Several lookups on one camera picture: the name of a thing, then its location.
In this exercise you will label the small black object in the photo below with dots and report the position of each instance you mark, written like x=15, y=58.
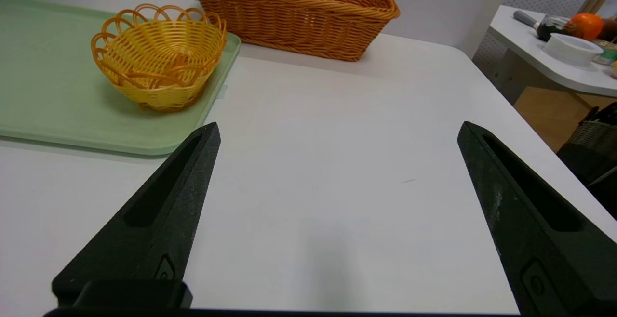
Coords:
x=549, y=27

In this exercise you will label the brown round object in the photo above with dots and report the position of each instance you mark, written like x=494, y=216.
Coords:
x=610, y=29

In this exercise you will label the light green plastic tray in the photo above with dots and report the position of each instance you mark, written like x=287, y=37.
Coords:
x=48, y=90

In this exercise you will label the orange wicker basket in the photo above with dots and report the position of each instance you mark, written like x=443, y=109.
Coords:
x=308, y=23

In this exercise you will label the small oval woven basket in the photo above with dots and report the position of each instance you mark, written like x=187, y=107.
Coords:
x=159, y=61

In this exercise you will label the white shallow bowl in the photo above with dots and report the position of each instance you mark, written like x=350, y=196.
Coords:
x=571, y=49

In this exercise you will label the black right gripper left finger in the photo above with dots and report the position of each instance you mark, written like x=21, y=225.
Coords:
x=159, y=220

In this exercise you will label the orange fruit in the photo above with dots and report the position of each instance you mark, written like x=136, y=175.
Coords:
x=585, y=25

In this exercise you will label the white side table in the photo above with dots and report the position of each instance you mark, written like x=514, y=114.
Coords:
x=544, y=64

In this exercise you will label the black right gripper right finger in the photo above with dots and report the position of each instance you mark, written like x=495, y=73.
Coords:
x=540, y=240

